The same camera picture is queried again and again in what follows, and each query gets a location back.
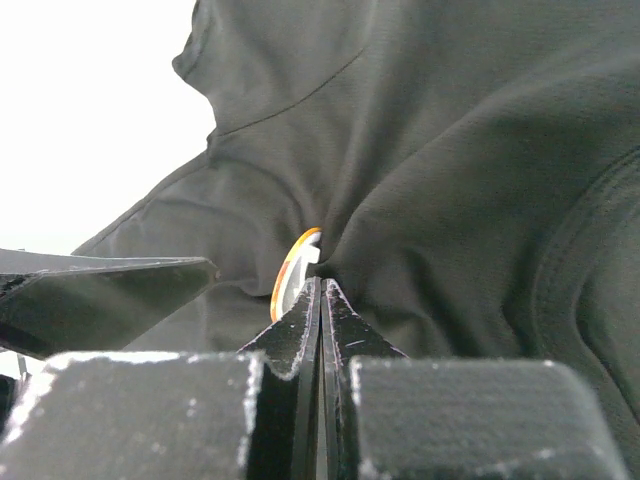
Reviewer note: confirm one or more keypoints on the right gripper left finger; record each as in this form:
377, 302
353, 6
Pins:
168, 415

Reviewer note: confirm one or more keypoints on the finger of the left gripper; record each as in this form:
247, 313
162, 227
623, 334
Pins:
55, 303

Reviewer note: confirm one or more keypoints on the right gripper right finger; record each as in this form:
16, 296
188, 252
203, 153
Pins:
391, 417

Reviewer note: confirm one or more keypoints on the orange round brooch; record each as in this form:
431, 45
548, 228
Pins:
293, 272

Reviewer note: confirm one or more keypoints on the black t-shirt garment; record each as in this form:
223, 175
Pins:
473, 167

